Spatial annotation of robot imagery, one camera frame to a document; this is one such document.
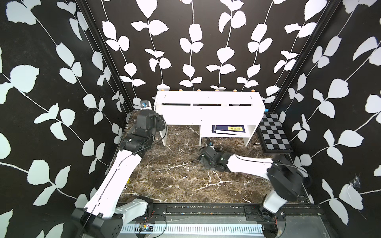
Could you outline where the black white checkerboard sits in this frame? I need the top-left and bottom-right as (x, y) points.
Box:
(256, 112), (293, 154)

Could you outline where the small electronics board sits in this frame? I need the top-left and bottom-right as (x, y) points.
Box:
(136, 224), (154, 233)

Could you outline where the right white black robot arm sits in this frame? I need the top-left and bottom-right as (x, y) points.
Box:
(198, 146), (304, 221)

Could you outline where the white wooden bookshelf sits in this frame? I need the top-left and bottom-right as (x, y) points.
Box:
(153, 91), (265, 146)

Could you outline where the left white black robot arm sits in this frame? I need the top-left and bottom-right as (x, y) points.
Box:
(71, 100), (167, 238)

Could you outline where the dark blue book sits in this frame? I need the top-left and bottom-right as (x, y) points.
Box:
(212, 125), (246, 135)

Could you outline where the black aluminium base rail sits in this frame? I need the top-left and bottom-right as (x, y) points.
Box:
(118, 203), (326, 222)

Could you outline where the white perforated cable duct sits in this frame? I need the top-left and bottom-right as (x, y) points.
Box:
(120, 224), (264, 236)

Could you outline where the grey microfibre cloth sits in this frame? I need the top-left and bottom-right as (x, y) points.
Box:
(206, 141), (215, 151)

